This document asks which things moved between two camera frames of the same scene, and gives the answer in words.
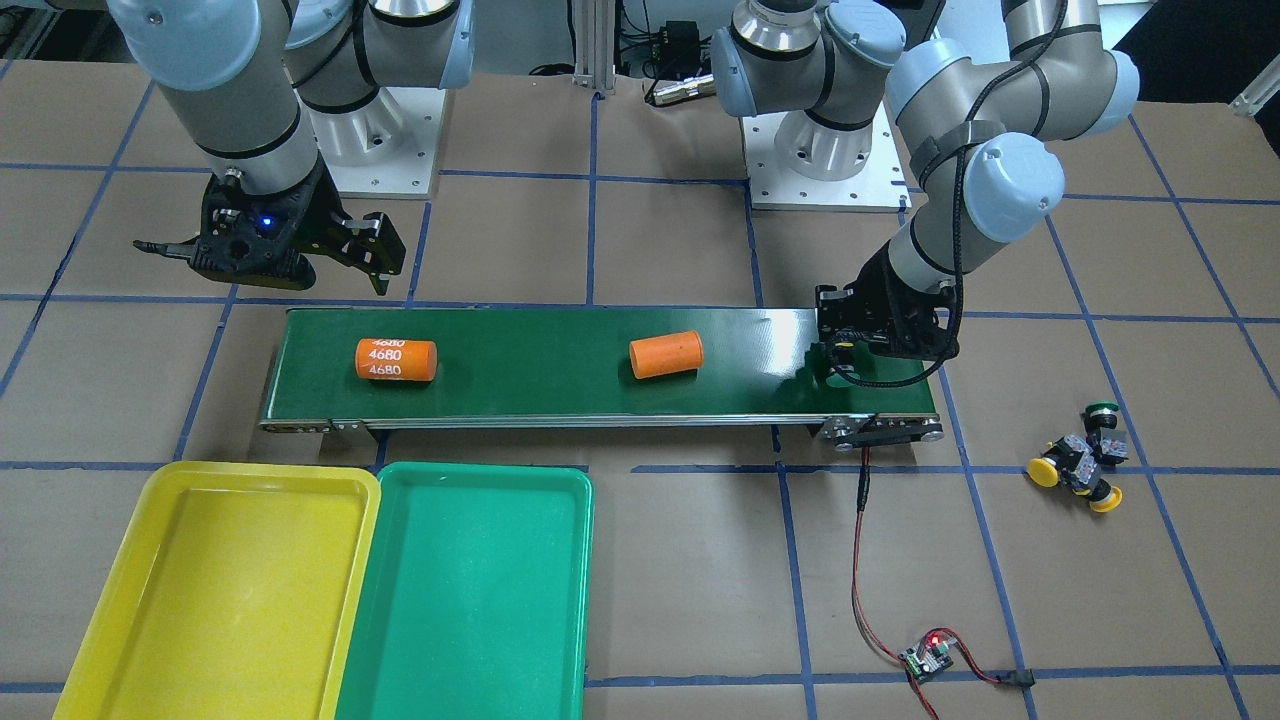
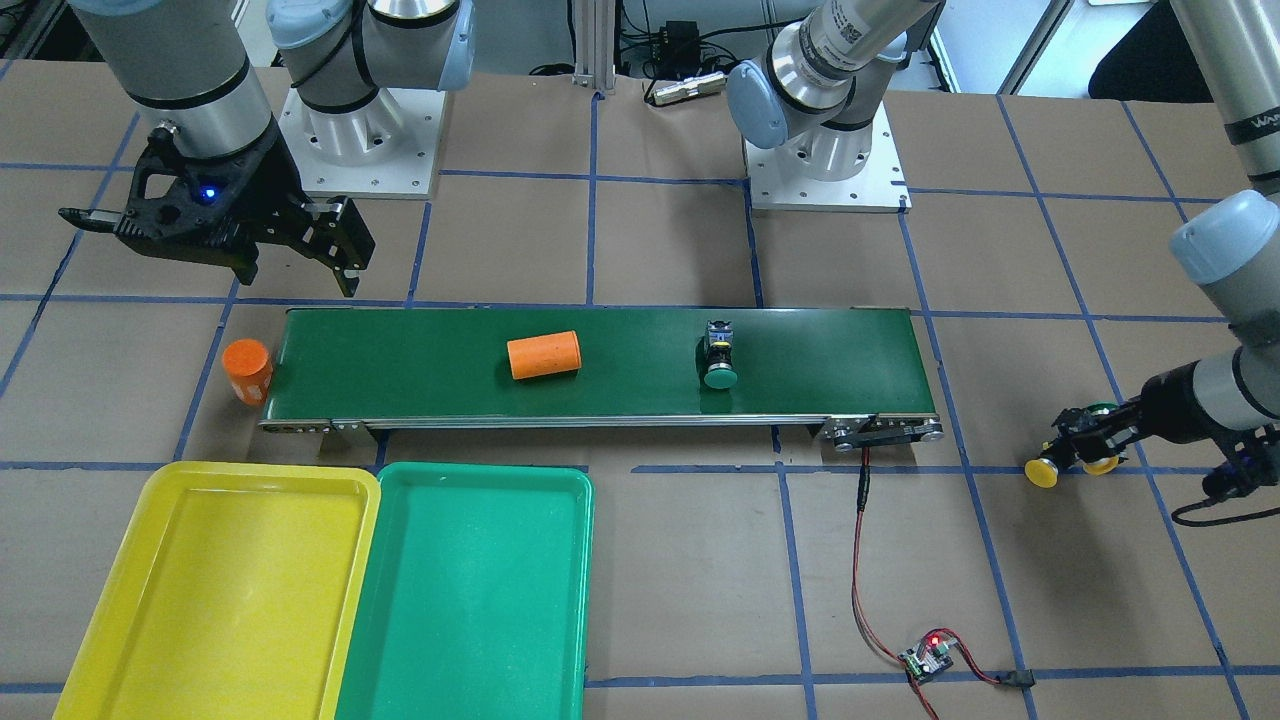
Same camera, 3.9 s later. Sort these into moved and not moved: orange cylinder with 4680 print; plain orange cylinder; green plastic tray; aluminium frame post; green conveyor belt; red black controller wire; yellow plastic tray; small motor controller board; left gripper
Moved: left gripper; orange cylinder with 4680 print; plain orange cylinder
Not moved: green plastic tray; aluminium frame post; red black controller wire; green conveyor belt; yellow plastic tray; small motor controller board
